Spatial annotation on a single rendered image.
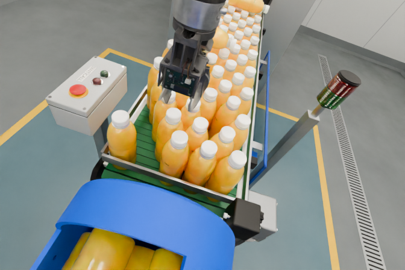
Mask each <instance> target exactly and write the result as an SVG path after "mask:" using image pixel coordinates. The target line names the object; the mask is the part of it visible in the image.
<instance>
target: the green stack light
mask: <svg viewBox="0 0 405 270"><path fill-rule="evenodd" d="M316 98H317V100H318V102H319V103H320V104H321V105H322V106H323V107H325V108H327V109H330V110H334V109H336V108H337V107H338V106H339V105H340V104H341V103H343V102H344V101H345V100H346V99H347V98H343V97H340V96H337V95H335V94H334V93H333V92H332V91H331V90H330V89H329V88H328V84H327V85H326V86H325V87H324V88H323V89H322V90H321V92H320V93H319V94H318V95H317V97H316Z"/></svg>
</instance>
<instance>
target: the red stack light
mask: <svg viewBox="0 0 405 270"><path fill-rule="evenodd" d="M328 88H329V89H330V90H331V91H332V92H333V93H334V94H335V95H337V96H340V97H343V98H347V97H349V96H350V95H351V94H352V93H353V92H354V91H355V90H356V89H357V88H358V86H351V85H349V84H347V83H345V82H343V81H342V80H341V79H340V78H339V76H338V73H337V74H336V75H335V76H334V77H333V78H332V79H331V81H330V82H329V83H328Z"/></svg>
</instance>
